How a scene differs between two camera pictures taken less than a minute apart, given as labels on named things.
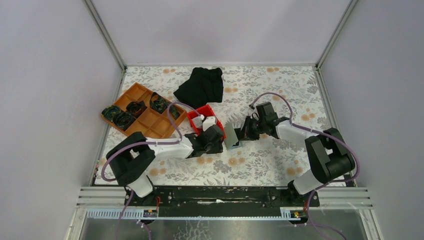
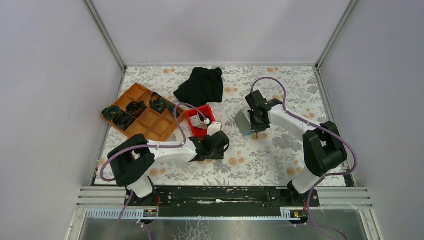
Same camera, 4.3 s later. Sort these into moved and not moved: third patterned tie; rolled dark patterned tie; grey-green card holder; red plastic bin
Moved: grey-green card holder
Not moved: third patterned tie; red plastic bin; rolled dark patterned tie
